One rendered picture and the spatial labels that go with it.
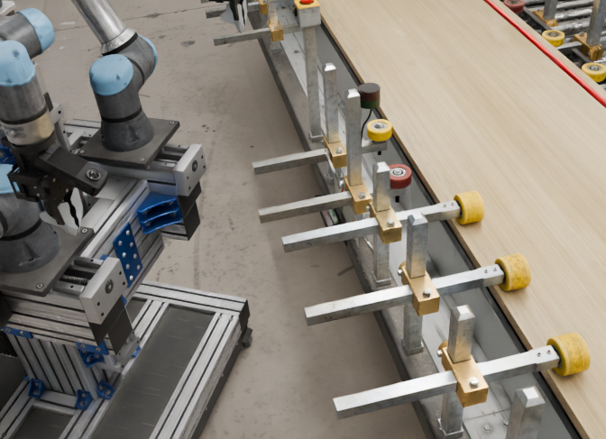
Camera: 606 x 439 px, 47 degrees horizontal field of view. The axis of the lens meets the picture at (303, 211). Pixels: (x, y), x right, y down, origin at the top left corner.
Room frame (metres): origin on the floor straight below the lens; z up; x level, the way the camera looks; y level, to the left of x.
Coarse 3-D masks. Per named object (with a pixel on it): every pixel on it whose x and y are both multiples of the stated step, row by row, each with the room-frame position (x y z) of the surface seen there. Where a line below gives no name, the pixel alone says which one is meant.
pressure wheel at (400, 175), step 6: (390, 168) 1.63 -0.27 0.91; (396, 168) 1.63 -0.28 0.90; (402, 168) 1.63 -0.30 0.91; (408, 168) 1.62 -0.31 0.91; (390, 174) 1.60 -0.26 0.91; (396, 174) 1.60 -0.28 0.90; (402, 174) 1.60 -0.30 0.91; (408, 174) 1.59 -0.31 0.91; (390, 180) 1.58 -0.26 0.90; (396, 180) 1.57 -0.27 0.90; (402, 180) 1.57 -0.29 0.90; (408, 180) 1.58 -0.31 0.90; (390, 186) 1.58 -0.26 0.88; (396, 186) 1.57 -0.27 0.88; (402, 186) 1.57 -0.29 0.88; (396, 198) 1.60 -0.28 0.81
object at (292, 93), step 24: (264, 48) 2.93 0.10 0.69; (288, 72) 2.65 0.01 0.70; (288, 96) 2.45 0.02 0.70; (312, 144) 2.09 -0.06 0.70; (312, 168) 2.04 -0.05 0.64; (360, 240) 1.56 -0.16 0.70; (360, 264) 1.46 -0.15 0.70; (384, 288) 1.35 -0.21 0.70; (384, 312) 1.26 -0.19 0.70; (384, 336) 1.23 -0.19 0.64; (408, 360) 1.10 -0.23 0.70; (432, 360) 1.09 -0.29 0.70; (432, 408) 0.95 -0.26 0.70; (432, 432) 0.89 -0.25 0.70; (456, 432) 0.87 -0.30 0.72
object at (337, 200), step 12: (348, 192) 1.59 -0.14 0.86; (396, 192) 1.59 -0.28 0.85; (288, 204) 1.56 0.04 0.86; (300, 204) 1.56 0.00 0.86; (312, 204) 1.55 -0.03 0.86; (324, 204) 1.56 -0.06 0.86; (336, 204) 1.56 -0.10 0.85; (348, 204) 1.57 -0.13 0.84; (264, 216) 1.53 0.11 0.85; (276, 216) 1.53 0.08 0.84; (288, 216) 1.54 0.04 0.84
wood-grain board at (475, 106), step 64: (320, 0) 2.90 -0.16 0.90; (384, 0) 2.83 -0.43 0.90; (448, 0) 2.77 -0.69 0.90; (384, 64) 2.27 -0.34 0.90; (448, 64) 2.22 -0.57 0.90; (512, 64) 2.18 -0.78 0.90; (448, 128) 1.82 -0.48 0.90; (512, 128) 1.78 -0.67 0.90; (576, 128) 1.75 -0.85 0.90; (448, 192) 1.50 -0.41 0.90; (512, 192) 1.47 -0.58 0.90; (576, 192) 1.45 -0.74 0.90; (576, 256) 1.21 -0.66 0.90; (512, 320) 1.03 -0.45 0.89; (576, 320) 1.01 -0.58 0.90; (576, 384) 0.84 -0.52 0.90
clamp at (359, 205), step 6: (348, 186) 1.61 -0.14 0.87; (354, 186) 1.61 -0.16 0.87; (360, 186) 1.60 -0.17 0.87; (354, 192) 1.58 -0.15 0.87; (366, 192) 1.57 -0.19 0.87; (354, 198) 1.55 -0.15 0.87; (360, 198) 1.55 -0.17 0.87; (366, 198) 1.54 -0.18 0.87; (354, 204) 1.54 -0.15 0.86; (360, 204) 1.54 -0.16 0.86; (366, 204) 1.54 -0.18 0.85; (354, 210) 1.54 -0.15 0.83; (360, 210) 1.54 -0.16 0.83
